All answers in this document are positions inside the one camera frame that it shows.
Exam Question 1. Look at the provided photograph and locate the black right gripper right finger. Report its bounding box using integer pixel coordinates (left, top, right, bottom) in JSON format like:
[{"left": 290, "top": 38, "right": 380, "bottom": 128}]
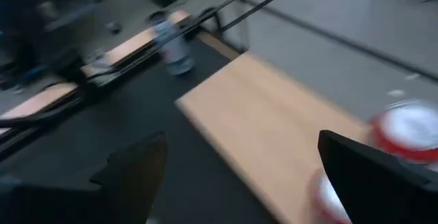
[{"left": 318, "top": 129, "right": 438, "bottom": 224}]

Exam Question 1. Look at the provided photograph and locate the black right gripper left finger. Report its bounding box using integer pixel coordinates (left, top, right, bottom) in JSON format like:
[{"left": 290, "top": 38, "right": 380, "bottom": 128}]
[{"left": 90, "top": 131, "right": 168, "bottom": 224}]

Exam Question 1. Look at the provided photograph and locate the red can silver lid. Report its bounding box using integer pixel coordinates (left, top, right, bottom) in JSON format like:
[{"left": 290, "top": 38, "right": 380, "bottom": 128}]
[
  {"left": 371, "top": 99, "right": 438, "bottom": 166},
  {"left": 309, "top": 169, "right": 353, "bottom": 224}
]

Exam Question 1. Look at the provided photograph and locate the silver can black lid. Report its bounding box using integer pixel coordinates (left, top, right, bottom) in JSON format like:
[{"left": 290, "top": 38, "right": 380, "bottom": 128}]
[{"left": 152, "top": 11, "right": 196, "bottom": 76}]

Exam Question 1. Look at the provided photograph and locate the wooden shelf black frame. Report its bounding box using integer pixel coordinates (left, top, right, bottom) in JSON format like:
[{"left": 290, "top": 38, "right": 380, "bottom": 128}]
[{"left": 175, "top": 11, "right": 374, "bottom": 224}]

